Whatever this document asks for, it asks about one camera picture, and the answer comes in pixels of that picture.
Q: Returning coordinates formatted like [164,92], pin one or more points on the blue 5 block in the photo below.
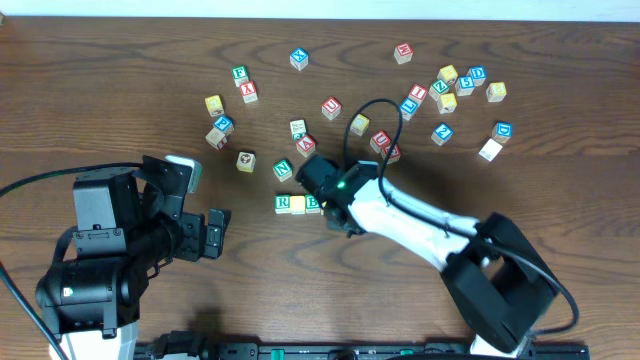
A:
[464,86]

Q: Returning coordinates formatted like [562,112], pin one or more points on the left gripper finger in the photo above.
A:
[167,184]
[218,222]

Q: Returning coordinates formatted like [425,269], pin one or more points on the red U block lower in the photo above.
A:
[379,141]

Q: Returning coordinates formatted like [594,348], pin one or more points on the wood picture block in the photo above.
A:
[246,162]

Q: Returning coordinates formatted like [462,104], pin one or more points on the yellow block top right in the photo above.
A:
[448,74]

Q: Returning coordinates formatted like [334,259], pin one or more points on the red E block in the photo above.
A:
[394,153]

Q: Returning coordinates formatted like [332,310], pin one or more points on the blue d block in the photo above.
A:
[478,75]
[502,132]

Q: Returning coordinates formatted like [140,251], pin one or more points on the yellow 8 block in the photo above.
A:
[496,92]

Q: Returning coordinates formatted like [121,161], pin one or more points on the yellow O block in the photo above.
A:
[297,205]

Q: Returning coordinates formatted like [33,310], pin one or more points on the yellow block centre lower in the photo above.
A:
[359,124]

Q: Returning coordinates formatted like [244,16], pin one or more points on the red A block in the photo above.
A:
[306,145]

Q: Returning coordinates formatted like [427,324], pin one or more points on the blue D block lower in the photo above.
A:
[502,132]

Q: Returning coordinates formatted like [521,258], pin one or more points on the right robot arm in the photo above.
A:
[497,280]

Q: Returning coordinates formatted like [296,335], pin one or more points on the wood block green side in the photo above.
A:
[298,129]

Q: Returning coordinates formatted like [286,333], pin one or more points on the green R block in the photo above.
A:
[282,204]

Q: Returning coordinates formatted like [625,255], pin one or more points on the blue 2 block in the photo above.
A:
[442,134]

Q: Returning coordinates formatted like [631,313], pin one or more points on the green B block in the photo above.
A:
[312,206]

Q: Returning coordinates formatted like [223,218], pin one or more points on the blue L block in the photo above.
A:
[408,109]

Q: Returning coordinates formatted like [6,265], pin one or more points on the plain wood red-sided block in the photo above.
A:
[216,138]

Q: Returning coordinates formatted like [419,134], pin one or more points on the yellow block far left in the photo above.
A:
[214,105]

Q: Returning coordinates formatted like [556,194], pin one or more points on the yellow block below Z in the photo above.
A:
[446,103]

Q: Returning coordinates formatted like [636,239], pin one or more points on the green F block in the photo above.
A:
[240,75]

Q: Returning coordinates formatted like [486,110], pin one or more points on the red H block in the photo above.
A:
[403,53]

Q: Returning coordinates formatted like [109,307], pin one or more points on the blue D block upper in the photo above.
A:
[478,75]

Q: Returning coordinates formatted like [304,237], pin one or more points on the red U block upper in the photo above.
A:
[331,108]

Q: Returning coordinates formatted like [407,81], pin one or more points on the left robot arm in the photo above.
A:
[92,307]

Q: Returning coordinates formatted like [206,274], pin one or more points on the green N block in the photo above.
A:
[283,170]

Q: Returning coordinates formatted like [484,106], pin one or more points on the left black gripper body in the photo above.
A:
[191,236]

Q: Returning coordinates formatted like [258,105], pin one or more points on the blue P block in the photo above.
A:
[224,124]

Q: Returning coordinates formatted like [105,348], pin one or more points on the red Y block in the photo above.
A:
[249,92]

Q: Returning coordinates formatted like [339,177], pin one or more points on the red u block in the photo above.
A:
[331,108]
[379,141]

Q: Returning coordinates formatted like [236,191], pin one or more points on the blue X block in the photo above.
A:
[299,59]

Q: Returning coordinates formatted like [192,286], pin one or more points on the red I block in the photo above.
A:
[417,94]

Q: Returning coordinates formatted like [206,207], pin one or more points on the green Z block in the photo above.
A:
[437,89]

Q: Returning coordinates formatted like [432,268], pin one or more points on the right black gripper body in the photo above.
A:
[329,201]

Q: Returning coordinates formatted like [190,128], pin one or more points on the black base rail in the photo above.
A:
[188,345]

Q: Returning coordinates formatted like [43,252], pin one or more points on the plain wood block right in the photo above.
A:
[490,150]

